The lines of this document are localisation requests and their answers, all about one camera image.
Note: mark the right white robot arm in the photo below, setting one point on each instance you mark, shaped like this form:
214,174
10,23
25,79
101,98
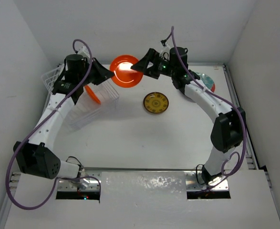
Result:
229,121

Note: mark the white wire dish rack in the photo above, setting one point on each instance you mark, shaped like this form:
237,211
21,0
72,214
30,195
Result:
86,110

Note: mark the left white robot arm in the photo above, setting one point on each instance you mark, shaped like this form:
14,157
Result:
35,156

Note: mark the orange plate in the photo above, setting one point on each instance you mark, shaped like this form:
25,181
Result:
124,76
92,94

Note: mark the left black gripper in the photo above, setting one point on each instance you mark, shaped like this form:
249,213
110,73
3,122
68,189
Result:
102,73

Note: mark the yellow patterned plate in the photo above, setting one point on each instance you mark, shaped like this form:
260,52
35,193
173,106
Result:
155,103

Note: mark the teal red patterned plate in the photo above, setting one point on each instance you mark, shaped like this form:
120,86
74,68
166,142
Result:
206,82

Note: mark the foil covered front panel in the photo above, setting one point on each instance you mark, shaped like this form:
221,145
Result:
134,184

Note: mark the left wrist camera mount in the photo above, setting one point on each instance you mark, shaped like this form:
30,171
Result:
83,51

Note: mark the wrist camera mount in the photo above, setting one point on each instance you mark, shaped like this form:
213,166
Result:
164,54
83,51

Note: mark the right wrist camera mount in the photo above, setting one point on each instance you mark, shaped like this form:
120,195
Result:
164,54

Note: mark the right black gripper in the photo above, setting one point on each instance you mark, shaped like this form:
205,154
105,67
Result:
151,56

